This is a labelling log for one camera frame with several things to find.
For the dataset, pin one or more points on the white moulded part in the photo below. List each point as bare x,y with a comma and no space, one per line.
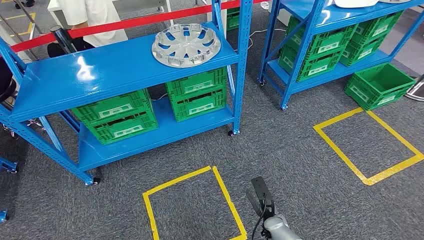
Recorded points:
354,3

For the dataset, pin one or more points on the white power strip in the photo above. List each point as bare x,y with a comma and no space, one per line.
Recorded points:
265,5

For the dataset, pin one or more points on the blue metal shelf rack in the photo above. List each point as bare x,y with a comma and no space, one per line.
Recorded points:
116,69
331,15

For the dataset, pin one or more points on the grey metal frame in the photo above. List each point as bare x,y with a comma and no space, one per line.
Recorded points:
23,20

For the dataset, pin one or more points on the round metal stand base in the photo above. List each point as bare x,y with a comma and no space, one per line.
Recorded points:
417,92

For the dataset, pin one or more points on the black chair seat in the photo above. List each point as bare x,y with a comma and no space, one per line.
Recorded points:
6,82

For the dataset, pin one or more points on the seated person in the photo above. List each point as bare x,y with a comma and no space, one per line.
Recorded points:
92,20

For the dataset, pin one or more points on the chrome chair base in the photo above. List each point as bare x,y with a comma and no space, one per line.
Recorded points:
33,123

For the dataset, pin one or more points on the red barrier belt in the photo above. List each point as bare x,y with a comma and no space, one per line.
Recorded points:
132,22

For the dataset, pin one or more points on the blue metal rack foot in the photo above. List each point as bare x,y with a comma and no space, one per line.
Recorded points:
6,164

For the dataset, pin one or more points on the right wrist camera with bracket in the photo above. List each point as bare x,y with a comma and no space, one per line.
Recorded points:
261,192

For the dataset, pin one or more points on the black stanchion post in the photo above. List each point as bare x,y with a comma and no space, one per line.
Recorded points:
63,39

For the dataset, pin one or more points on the yellow floor tape line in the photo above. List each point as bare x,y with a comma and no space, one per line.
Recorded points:
31,23

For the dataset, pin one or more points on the silver wheel hubcap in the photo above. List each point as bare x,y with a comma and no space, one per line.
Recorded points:
185,45
394,1

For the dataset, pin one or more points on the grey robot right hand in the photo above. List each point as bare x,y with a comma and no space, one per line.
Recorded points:
253,202

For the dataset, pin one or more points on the green open plastic crate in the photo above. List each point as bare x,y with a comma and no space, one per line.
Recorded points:
377,84

